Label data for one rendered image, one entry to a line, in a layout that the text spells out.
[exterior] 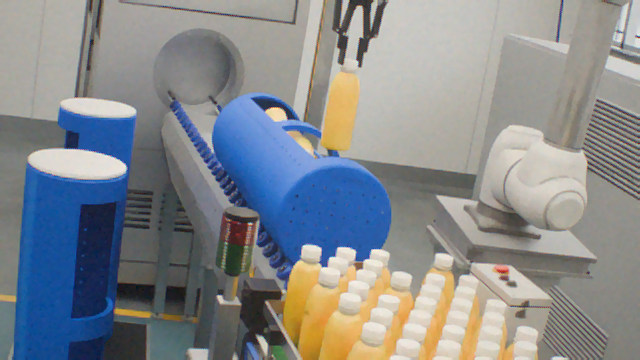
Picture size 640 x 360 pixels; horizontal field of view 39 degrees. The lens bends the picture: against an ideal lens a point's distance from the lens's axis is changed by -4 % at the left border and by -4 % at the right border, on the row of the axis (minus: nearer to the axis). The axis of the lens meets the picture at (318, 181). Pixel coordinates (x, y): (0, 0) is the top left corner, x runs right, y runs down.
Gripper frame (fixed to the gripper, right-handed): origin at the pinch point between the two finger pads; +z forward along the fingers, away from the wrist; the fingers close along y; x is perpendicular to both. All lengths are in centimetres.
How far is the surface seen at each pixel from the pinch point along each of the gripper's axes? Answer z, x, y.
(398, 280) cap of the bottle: 37, 53, 1
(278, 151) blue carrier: 28.6, -11.5, 10.6
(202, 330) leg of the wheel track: 108, -76, 9
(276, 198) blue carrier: 35.5, 7.4, 14.6
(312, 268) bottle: 40, 41, 15
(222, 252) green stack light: 29, 66, 39
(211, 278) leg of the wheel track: 89, -76, 8
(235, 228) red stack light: 24, 67, 38
